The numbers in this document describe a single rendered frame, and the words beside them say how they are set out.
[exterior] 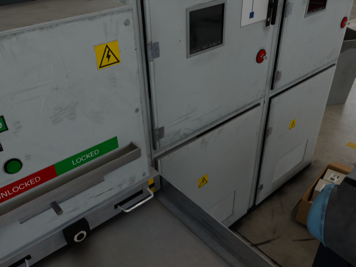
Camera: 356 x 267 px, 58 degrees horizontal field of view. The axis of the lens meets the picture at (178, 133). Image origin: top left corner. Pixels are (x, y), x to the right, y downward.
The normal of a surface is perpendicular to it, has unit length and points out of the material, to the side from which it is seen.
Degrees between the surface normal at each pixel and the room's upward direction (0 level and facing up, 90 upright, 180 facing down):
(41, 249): 90
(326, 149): 0
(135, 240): 0
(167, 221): 0
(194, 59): 90
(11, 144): 90
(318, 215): 59
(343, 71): 93
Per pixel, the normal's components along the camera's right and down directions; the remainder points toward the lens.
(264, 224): -0.03, -0.83
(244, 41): 0.65, 0.41
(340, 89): 0.25, 0.58
